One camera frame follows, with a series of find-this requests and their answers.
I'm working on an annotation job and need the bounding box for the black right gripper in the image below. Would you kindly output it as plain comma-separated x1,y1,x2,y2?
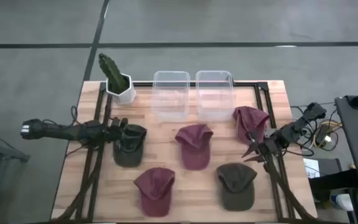
242,128,282,164

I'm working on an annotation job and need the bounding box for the maroon cap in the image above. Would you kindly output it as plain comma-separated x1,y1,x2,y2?
232,105,270,146
133,167,176,218
175,123,214,171

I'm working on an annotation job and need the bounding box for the dark green cap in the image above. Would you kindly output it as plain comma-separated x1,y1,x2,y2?
112,123,148,168
216,162,258,212

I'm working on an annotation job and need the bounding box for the white hexagonal plant pot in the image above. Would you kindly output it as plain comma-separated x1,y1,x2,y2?
106,73,137,106

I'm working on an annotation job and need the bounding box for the white paper sheet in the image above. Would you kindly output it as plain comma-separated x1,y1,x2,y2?
303,157,321,180

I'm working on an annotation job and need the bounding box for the green cactus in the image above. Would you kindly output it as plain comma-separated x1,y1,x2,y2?
98,52,129,94

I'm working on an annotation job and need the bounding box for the clear plastic bin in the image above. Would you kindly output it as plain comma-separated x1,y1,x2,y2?
195,70,235,123
151,70,191,123

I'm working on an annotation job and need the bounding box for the black power adapter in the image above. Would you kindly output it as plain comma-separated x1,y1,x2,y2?
315,124,331,144

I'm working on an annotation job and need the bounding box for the yellow cable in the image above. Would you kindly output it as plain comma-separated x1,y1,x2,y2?
313,121,343,149

